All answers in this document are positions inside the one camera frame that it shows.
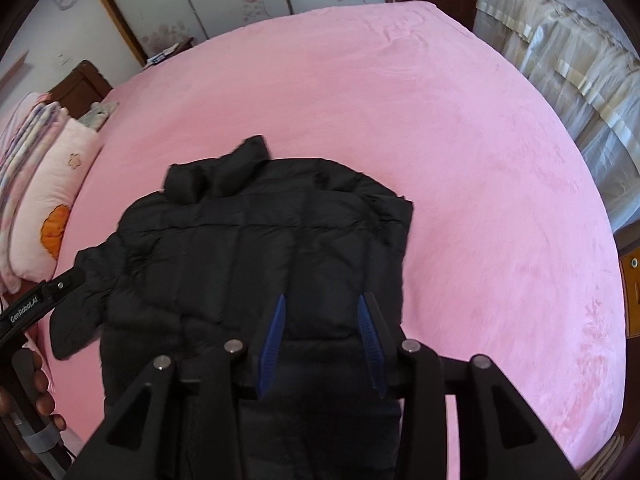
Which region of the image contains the pink bed blanket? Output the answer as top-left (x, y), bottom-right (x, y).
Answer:
top-left (30, 0), bottom-right (628, 480)

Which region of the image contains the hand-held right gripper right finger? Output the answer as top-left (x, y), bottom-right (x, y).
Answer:
top-left (356, 291), bottom-right (571, 480)

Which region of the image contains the white lace curtain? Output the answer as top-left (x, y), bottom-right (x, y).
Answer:
top-left (472, 0), bottom-right (640, 241)

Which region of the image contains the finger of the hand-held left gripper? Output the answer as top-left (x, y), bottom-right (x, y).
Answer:
top-left (42, 266), bottom-right (87, 303)

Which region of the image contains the striped folded quilt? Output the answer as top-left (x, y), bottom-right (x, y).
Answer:
top-left (0, 92), bottom-right (70, 196)

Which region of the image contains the small grey white cloth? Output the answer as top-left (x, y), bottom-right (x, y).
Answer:
top-left (77, 101), bottom-right (120, 133)

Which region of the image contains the wooden headboard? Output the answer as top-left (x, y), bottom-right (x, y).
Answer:
top-left (47, 60), bottom-right (113, 121)

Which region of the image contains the floral sliding door wardrobe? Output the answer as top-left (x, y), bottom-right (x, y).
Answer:
top-left (80, 0), bottom-right (396, 63)

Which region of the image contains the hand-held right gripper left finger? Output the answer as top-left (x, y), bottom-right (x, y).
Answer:
top-left (65, 294), bottom-right (288, 480)

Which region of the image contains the pink flower print pillow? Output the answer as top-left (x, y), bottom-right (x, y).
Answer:
top-left (0, 117), bottom-right (103, 293)

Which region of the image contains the person's left hand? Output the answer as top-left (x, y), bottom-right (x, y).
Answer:
top-left (0, 352), bottom-right (68, 461)

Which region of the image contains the yellow wooden cabinet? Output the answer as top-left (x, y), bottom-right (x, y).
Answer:
top-left (619, 247), bottom-right (640, 341)

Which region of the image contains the black puffer jacket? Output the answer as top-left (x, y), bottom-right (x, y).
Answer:
top-left (48, 135), bottom-right (414, 480)

